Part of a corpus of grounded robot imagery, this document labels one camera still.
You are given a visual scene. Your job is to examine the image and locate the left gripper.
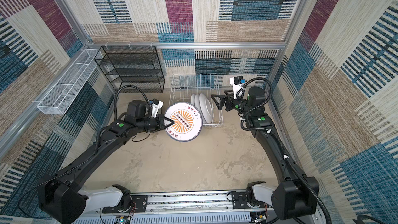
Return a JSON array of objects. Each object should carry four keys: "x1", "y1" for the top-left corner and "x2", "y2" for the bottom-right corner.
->
[{"x1": 136, "y1": 114, "x2": 174, "y2": 133}]

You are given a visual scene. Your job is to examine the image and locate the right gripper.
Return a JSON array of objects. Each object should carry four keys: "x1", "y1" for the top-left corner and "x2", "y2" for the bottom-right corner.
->
[{"x1": 211, "y1": 89, "x2": 252, "y2": 115}]

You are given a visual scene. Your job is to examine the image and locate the white round plate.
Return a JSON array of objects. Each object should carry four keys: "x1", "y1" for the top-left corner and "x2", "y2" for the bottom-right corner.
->
[
  {"x1": 165, "y1": 102, "x2": 203, "y2": 142},
  {"x1": 190, "y1": 94, "x2": 196, "y2": 106},
  {"x1": 199, "y1": 93, "x2": 213, "y2": 124},
  {"x1": 194, "y1": 94, "x2": 202, "y2": 114}
]

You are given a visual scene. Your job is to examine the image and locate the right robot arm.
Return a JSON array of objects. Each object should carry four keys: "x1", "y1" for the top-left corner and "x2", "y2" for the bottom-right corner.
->
[{"x1": 211, "y1": 87, "x2": 319, "y2": 220}]

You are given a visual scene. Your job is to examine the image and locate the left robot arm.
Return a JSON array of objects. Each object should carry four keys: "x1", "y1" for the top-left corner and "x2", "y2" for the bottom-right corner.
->
[{"x1": 37, "y1": 100, "x2": 175, "y2": 224}]

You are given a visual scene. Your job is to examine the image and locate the black mesh shelf rack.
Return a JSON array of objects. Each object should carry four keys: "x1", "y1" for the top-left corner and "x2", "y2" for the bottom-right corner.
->
[{"x1": 94, "y1": 46, "x2": 165, "y2": 93}]

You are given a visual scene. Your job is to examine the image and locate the white wire dish rack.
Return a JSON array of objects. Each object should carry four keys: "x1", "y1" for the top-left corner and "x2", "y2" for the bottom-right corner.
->
[{"x1": 167, "y1": 74, "x2": 224, "y2": 127}]

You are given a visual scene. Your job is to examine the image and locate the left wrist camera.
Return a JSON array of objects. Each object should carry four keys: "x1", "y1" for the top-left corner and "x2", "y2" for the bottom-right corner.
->
[{"x1": 149, "y1": 99, "x2": 164, "y2": 118}]

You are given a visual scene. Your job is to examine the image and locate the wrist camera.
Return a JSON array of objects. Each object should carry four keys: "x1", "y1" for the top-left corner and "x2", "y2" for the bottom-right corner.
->
[
  {"x1": 149, "y1": 99, "x2": 164, "y2": 118},
  {"x1": 230, "y1": 76, "x2": 246, "y2": 100}
]

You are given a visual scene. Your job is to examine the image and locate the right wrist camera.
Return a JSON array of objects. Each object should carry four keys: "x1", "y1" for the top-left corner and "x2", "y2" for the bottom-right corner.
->
[{"x1": 230, "y1": 76, "x2": 246, "y2": 100}]

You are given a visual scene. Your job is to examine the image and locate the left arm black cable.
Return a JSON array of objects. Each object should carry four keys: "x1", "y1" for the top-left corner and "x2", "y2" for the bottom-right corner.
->
[{"x1": 113, "y1": 85, "x2": 151, "y2": 122}]

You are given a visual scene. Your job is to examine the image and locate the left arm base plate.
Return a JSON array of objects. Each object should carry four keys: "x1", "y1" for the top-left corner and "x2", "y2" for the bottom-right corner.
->
[{"x1": 102, "y1": 195, "x2": 148, "y2": 214}]

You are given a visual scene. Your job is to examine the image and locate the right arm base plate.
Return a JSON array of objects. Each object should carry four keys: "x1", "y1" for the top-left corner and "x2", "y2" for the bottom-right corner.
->
[{"x1": 227, "y1": 190, "x2": 260, "y2": 209}]

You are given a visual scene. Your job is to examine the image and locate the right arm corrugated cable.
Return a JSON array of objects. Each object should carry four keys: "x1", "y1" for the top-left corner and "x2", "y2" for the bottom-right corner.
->
[{"x1": 236, "y1": 77, "x2": 325, "y2": 224}]

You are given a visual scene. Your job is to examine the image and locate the aluminium mounting rail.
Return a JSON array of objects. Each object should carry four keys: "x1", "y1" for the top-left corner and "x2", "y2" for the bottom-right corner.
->
[{"x1": 74, "y1": 190, "x2": 325, "y2": 224}]

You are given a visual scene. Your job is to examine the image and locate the white mesh wall basket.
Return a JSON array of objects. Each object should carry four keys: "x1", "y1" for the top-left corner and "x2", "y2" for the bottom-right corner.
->
[{"x1": 37, "y1": 49, "x2": 98, "y2": 115}]

